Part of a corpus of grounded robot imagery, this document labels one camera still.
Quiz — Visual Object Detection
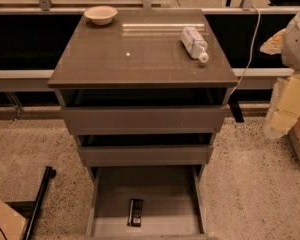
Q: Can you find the beige paper bowl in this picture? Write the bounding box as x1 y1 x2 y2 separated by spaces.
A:
84 6 118 25

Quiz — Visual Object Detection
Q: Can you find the grey metal rail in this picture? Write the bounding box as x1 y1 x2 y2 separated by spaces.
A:
0 66 292 92

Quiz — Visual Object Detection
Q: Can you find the grey drawer cabinet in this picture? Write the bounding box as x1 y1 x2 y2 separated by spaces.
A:
47 8 239 185

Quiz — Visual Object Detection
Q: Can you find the grey drawer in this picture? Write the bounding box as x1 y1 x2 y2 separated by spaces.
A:
61 106 225 135
86 166 217 240
78 145 213 167

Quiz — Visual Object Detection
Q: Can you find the grey bottom drawer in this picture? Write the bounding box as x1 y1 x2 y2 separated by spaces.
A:
86 166 217 240

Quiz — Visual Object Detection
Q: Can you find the white cable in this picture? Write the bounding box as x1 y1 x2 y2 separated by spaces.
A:
229 6 262 96

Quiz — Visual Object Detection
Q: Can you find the cardboard box bottom left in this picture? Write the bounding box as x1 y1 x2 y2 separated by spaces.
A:
0 200 26 240

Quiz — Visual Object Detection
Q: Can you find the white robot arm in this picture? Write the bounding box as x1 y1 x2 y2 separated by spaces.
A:
260 11 300 139

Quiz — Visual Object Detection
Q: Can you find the grey top drawer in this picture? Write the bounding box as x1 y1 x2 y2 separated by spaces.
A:
61 106 225 135

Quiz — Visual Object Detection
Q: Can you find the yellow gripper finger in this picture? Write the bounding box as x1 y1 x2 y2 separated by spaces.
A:
260 29 286 55
263 71 300 139

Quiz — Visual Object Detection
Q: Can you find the black metal frame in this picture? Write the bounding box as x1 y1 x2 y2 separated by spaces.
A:
7 166 56 240

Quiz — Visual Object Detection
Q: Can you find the grey middle drawer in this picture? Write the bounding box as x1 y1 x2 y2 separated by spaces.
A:
78 145 213 167

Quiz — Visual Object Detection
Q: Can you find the clear plastic water bottle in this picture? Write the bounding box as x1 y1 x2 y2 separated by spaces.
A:
180 27 209 63

